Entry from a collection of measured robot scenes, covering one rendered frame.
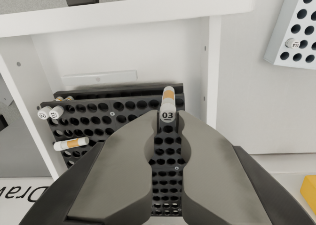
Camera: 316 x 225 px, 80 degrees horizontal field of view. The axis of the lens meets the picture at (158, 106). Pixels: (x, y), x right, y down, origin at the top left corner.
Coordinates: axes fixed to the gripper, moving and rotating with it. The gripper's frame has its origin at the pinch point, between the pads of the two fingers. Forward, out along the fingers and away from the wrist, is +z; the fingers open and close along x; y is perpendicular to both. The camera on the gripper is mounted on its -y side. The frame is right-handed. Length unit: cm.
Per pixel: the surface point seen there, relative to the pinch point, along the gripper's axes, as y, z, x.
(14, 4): -8, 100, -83
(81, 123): 6.6, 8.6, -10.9
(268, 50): 0.0, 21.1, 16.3
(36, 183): 27.2, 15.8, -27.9
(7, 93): 43, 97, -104
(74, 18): -5.7, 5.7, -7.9
